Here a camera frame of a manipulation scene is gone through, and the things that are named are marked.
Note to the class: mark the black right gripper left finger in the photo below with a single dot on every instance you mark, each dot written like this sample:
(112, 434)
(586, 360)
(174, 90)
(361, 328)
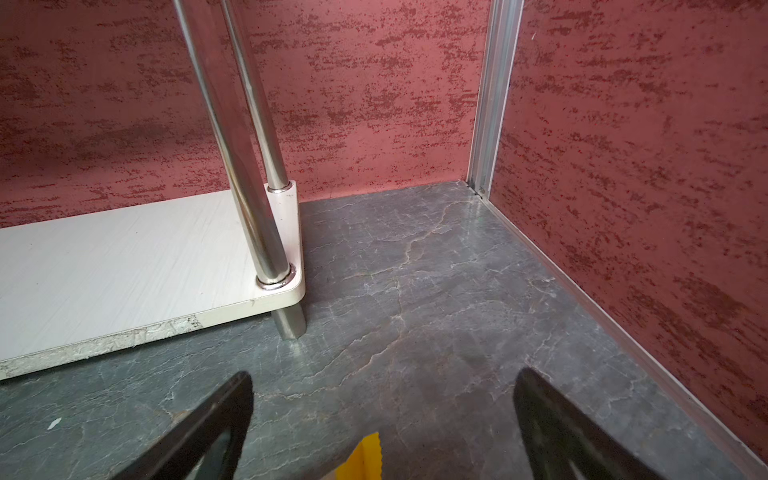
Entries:
(207, 443)

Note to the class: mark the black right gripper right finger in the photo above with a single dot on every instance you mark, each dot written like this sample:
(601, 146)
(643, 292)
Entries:
(562, 442)

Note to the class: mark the white two-tier shelf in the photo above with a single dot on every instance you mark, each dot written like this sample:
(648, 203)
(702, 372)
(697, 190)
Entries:
(89, 285)

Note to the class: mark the aluminium corner post right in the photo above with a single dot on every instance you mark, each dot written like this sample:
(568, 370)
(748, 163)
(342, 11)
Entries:
(501, 42)

